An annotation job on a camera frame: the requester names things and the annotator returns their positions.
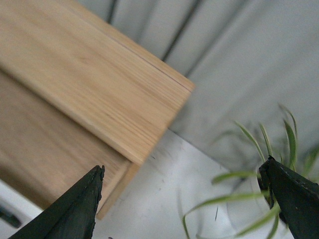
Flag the white upper drawer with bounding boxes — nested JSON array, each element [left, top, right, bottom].
[[0, 180, 43, 239]]

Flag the right spider plant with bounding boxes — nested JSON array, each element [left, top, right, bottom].
[[182, 105, 319, 239]]

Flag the wooden two-drawer cabinet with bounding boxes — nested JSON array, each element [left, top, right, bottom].
[[0, 0, 194, 219]]

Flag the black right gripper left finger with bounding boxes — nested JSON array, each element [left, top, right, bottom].
[[10, 165, 105, 239]]

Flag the black drawer handle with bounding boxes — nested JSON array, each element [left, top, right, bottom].
[[0, 205, 22, 229]]

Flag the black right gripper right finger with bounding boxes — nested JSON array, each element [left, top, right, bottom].
[[258, 156, 319, 239]]

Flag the grey pleated curtain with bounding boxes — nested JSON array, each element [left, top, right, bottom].
[[82, 0, 319, 169]]

